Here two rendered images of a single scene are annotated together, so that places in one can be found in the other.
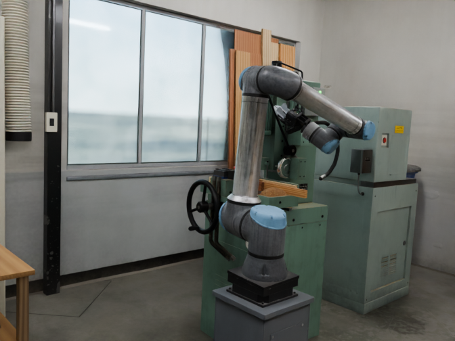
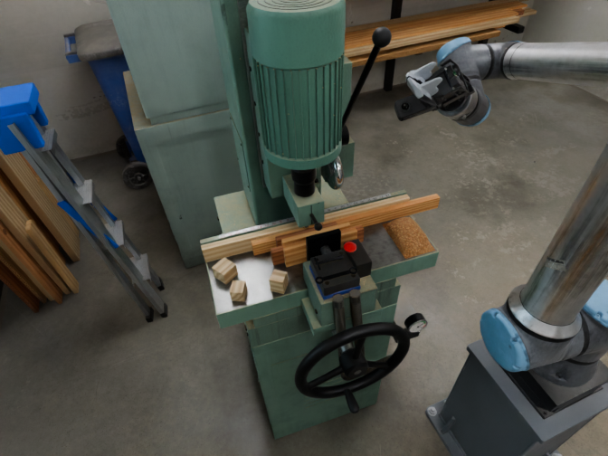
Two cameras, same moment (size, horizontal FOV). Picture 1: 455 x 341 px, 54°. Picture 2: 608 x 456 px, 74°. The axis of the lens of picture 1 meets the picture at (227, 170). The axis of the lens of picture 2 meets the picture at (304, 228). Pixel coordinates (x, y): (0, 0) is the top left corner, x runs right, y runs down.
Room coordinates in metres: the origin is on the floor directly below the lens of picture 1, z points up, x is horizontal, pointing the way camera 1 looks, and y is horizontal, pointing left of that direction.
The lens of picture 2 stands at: (2.26, 0.58, 1.70)
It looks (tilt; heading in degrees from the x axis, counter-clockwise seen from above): 44 degrees down; 292
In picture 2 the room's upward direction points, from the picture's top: 3 degrees counter-clockwise
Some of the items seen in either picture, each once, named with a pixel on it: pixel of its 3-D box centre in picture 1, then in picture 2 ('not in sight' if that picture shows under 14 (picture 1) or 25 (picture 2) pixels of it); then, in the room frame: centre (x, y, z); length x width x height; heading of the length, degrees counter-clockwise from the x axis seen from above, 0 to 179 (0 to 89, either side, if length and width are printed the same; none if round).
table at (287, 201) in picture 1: (239, 193); (326, 272); (2.47, -0.07, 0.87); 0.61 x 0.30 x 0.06; 38
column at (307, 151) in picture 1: (290, 141); (270, 107); (2.73, -0.37, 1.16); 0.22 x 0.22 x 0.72; 38
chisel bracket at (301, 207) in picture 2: (256, 164); (303, 200); (2.56, -0.16, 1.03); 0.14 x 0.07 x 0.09; 128
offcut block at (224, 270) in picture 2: not in sight; (224, 270); (2.70, 0.04, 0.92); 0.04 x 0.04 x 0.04; 72
